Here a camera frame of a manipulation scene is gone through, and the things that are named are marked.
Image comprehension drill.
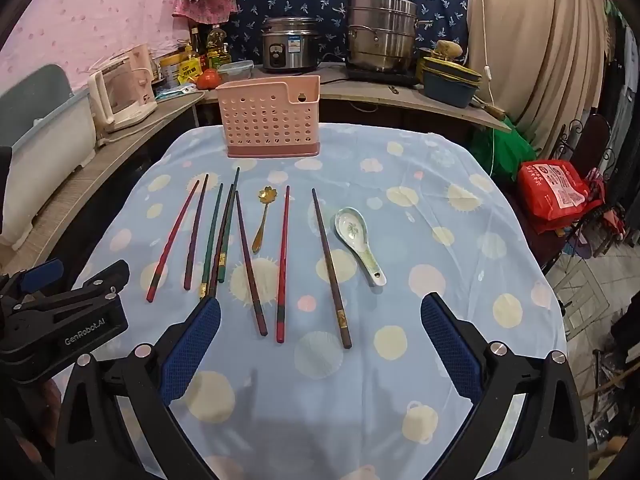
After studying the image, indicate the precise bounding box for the brown chopstick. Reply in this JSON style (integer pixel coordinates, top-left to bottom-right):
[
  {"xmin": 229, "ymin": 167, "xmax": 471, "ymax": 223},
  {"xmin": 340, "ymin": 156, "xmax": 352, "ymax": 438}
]
[{"xmin": 311, "ymin": 188, "xmax": 353, "ymax": 350}]

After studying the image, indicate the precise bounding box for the silver rice cooker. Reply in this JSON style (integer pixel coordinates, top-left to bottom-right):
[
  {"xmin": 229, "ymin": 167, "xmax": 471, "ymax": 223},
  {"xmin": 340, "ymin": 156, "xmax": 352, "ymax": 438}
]
[{"xmin": 261, "ymin": 16, "xmax": 321, "ymax": 74}]

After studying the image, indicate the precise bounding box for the red shopping bag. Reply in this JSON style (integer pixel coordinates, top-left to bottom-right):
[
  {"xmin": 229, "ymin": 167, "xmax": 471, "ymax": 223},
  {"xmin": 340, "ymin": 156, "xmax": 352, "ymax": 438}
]
[{"xmin": 516, "ymin": 158, "xmax": 606, "ymax": 235}]

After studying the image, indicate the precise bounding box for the blue and white packet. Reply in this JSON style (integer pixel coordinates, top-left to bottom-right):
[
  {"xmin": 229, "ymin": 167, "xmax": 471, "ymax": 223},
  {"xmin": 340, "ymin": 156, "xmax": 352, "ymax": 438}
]
[{"xmin": 154, "ymin": 84, "xmax": 206, "ymax": 101}]

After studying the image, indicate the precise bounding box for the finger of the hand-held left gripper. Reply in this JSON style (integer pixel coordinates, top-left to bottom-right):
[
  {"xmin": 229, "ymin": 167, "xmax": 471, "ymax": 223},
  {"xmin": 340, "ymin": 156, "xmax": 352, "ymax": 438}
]
[
  {"xmin": 5, "ymin": 259, "xmax": 66, "ymax": 303},
  {"xmin": 70, "ymin": 260, "xmax": 132, "ymax": 307}
]

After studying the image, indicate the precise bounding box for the white hanging cord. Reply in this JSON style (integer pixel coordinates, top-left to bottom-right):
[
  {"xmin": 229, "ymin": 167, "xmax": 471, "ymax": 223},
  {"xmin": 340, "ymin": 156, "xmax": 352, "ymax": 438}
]
[{"xmin": 477, "ymin": 0, "xmax": 498, "ymax": 177}]

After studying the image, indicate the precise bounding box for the white toaster oven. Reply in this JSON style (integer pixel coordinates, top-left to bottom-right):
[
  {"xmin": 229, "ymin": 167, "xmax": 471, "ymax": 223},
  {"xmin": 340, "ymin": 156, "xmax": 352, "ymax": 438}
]
[{"xmin": 87, "ymin": 43, "xmax": 159, "ymax": 132}]

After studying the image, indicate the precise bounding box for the blue rectangular container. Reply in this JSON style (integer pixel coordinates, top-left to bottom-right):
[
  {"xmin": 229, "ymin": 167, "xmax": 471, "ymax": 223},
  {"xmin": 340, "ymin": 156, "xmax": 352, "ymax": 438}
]
[{"xmin": 419, "ymin": 54, "xmax": 484, "ymax": 109}]

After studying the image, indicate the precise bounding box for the dark sauce bottle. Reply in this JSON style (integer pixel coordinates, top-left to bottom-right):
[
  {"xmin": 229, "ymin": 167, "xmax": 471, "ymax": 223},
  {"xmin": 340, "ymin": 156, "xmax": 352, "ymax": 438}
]
[{"xmin": 188, "ymin": 25, "xmax": 208, "ymax": 63}]

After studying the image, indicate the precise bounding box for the yellow cooking oil bottle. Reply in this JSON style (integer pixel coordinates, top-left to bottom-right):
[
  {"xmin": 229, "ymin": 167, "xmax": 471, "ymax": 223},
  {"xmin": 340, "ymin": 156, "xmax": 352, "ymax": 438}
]
[{"xmin": 205, "ymin": 24, "xmax": 229, "ymax": 71}]

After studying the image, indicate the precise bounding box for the bright red chopstick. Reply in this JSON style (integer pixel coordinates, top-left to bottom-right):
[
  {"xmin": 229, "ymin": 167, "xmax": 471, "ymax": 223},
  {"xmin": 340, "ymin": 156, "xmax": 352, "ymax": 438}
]
[{"xmin": 275, "ymin": 185, "xmax": 292, "ymax": 345}]

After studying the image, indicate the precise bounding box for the silver milk powder can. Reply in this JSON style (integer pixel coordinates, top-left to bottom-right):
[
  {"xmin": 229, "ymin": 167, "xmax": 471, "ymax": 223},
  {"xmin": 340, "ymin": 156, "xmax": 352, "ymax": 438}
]
[{"xmin": 158, "ymin": 53, "xmax": 184, "ymax": 92}]

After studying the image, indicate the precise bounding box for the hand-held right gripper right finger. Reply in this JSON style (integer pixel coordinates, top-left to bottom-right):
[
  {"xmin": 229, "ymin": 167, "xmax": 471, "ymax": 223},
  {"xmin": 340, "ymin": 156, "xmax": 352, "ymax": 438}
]
[{"xmin": 420, "ymin": 292, "xmax": 591, "ymax": 480}]

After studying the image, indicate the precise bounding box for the gold flower spoon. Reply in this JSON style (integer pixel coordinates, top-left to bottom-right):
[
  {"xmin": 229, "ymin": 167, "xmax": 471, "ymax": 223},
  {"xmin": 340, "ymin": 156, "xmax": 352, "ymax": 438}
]
[{"xmin": 251, "ymin": 186, "xmax": 279, "ymax": 254}]

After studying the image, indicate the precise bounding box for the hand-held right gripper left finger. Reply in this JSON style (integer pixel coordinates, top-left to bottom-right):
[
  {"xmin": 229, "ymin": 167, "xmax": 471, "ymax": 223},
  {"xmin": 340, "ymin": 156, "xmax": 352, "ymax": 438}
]
[{"xmin": 55, "ymin": 296, "xmax": 223, "ymax": 480}]

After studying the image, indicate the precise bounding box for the red and black chopstick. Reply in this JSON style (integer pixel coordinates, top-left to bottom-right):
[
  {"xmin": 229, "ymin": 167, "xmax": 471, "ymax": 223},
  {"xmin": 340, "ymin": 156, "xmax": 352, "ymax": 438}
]
[{"xmin": 146, "ymin": 179, "xmax": 201, "ymax": 303}]

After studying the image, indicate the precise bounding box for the glass container with blue lid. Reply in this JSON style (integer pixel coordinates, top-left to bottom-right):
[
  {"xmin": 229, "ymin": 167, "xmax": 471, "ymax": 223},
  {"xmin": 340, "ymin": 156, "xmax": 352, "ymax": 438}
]
[{"xmin": 217, "ymin": 60, "xmax": 255, "ymax": 82}]

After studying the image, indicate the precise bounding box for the pink dotted wall cloth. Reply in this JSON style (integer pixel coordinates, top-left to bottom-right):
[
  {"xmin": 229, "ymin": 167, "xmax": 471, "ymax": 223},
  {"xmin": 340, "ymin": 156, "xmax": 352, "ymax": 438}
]
[{"xmin": 0, "ymin": 0, "xmax": 201, "ymax": 98}]

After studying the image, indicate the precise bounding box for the maroon twisted chopstick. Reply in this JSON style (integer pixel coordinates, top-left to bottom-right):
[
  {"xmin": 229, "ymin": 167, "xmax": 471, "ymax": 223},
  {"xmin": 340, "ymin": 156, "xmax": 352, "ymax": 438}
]
[{"xmin": 234, "ymin": 190, "xmax": 269, "ymax": 337}]

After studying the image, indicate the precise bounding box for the white plastic tub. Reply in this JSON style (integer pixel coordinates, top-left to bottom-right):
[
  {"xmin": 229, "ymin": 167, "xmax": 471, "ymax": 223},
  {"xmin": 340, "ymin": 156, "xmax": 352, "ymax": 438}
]
[{"xmin": 0, "ymin": 64, "xmax": 97, "ymax": 252}]

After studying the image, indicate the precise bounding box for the pink perforated utensil basket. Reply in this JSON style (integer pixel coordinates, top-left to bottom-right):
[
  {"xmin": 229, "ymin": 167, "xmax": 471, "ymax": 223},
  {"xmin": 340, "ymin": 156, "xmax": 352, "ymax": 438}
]
[{"xmin": 216, "ymin": 75, "xmax": 322, "ymax": 159}]

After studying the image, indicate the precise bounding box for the blue planet print tablecloth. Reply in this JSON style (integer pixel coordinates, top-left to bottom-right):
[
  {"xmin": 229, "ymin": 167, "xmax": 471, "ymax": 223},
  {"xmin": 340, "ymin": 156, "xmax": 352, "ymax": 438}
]
[{"xmin": 52, "ymin": 122, "xmax": 568, "ymax": 480}]

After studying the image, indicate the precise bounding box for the stainless steel steamer pot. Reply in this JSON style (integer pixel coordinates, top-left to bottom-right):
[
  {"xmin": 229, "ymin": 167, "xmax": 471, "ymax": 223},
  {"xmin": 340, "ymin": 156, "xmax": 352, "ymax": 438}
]
[{"xmin": 346, "ymin": 0, "xmax": 422, "ymax": 74}]

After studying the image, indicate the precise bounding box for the green chopstick with gold band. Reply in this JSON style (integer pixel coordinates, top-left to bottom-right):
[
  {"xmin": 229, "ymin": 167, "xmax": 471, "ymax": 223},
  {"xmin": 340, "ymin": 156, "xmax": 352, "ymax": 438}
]
[
  {"xmin": 200, "ymin": 183, "xmax": 224, "ymax": 302},
  {"xmin": 217, "ymin": 167, "xmax": 241, "ymax": 282}
]

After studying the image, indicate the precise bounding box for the white ceramic soup spoon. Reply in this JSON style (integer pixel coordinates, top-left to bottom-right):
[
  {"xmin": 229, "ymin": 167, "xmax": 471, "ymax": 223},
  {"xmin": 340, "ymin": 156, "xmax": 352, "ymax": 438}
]
[{"xmin": 334, "ymin": 207, "xmax": 388, "ymax": 287}]

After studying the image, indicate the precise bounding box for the beige curtain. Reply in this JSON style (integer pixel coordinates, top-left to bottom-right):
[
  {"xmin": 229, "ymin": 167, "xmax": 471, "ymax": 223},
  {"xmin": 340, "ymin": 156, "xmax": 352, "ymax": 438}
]
[{"xmin": 466, "ymin": 0, "xmax": 617, "ymax": 163}]

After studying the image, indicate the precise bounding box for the black metal chair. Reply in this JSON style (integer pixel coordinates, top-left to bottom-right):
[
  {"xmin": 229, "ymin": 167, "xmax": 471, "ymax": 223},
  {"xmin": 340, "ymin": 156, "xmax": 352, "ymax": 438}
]
[{"xmin": 552, "ymin": 114, "xmax": 615, "ymax": 266}]

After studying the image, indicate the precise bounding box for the wooden handled tool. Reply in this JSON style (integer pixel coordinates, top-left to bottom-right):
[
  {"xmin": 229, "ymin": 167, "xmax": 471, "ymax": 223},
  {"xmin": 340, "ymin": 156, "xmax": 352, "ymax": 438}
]
[{"xmin": 469, "ymin": 99, "xmax": 507, "ymax": 122}]

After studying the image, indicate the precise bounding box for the dark purple chopstick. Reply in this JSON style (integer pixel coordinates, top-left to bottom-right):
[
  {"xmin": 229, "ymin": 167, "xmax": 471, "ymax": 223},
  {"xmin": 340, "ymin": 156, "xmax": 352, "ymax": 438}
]
[{"xmin": 183, "ymin": 174, "xmax": 209, "ymax": 291}]

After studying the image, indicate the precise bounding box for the dark blue printed fabric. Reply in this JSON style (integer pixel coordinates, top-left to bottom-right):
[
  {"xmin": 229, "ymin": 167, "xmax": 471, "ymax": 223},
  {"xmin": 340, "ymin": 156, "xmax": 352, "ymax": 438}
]
[{"xmin": 234, "ymin": 0, "xmax": 470, "ymax": 70}]

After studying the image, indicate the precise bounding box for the green plastic bag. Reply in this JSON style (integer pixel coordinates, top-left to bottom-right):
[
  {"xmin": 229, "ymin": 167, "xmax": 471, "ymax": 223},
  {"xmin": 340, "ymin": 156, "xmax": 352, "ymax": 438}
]
[{"xmin": 469, "ymin": 115, "xmax": 539, "ymax": 182}]

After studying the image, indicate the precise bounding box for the black induction cooker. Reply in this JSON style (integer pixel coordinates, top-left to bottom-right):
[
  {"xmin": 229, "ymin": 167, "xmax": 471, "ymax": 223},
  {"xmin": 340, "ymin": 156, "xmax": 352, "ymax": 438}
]
[{"xmin": 345, "ymin": 62, "xmax": 422, "ymax": 87}]

